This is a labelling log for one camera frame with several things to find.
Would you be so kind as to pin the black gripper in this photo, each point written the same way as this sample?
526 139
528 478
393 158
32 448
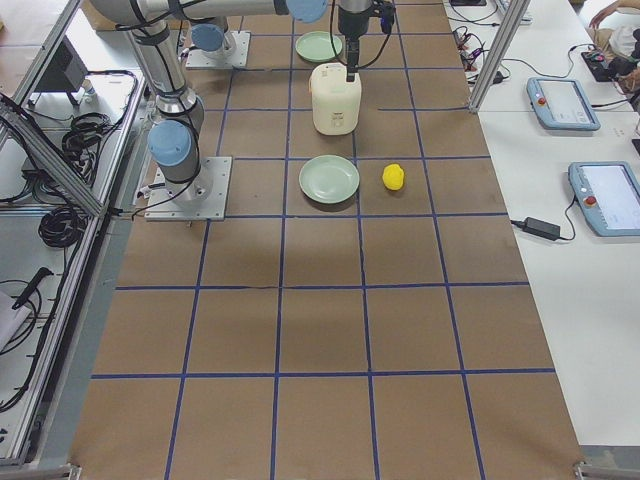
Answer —
352 22

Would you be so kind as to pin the white rice cooker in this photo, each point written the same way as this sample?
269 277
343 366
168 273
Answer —
335 100

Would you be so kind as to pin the green plate near arm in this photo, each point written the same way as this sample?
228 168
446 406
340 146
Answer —
329 179
318 46

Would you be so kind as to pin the upper blue teach pendant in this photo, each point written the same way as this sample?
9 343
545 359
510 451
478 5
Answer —
561 105

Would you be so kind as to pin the blue teach pendant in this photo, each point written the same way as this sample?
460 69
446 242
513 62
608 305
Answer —
608 196
561 105

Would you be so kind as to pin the black power adapter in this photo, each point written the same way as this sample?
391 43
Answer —
541 228

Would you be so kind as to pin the black box on side shelf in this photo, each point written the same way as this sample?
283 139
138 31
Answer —
65 72

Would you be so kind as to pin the lower blue teach pendant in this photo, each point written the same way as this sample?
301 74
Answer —
608 196

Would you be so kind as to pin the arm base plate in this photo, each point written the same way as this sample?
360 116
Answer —
198 60
205 198

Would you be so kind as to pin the aluminium frame post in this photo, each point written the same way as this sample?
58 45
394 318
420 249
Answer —
500 44

